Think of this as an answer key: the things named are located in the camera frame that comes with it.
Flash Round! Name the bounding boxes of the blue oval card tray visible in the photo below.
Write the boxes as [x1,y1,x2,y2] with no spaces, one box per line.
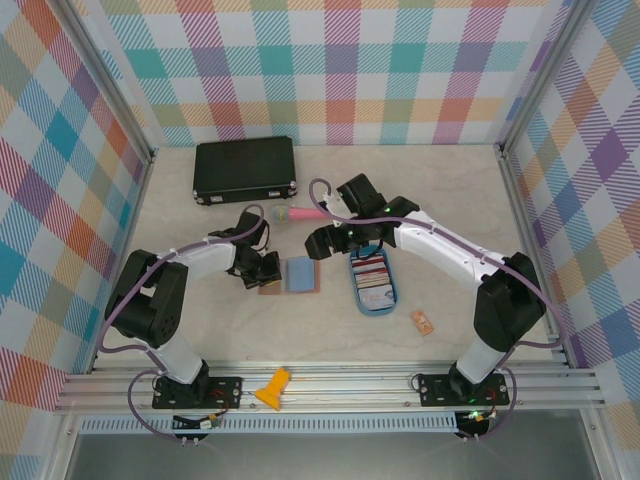
[348,245,401,317]

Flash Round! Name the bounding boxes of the small orange printed card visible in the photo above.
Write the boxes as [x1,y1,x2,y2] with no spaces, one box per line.
[409,309,436,338]

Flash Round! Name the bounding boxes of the pink toy microphone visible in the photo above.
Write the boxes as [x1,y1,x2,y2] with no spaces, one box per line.
[271,204,330,225]

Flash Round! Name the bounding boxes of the black hard case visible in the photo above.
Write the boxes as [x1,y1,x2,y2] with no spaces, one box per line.
[192,135,300,206]

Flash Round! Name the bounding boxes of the yellow spare gripper finger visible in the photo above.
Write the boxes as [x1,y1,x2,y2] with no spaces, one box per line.
[253,367,293,412]

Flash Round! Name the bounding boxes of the grey metal panel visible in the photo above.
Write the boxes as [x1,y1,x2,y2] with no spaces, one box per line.
[64,432,601,480]

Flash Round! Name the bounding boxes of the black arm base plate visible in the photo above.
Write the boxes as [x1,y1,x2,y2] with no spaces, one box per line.
[151,374,245,411]
[416,372,512,409]

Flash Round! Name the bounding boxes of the aluminium table edge rail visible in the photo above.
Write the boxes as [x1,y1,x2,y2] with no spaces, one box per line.
[89,149,157,374]
[494,144,574,369]

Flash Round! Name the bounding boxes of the aluminium mounting rail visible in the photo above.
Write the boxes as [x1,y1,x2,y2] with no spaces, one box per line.
[53,360,607,415]

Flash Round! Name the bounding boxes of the white slotted cable duct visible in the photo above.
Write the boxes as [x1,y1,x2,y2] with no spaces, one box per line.
[79,412,460,435]

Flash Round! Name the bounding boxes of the aluminium frame post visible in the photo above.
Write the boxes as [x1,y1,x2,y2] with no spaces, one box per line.
[52,0,157,164]
[493,0,597,162]

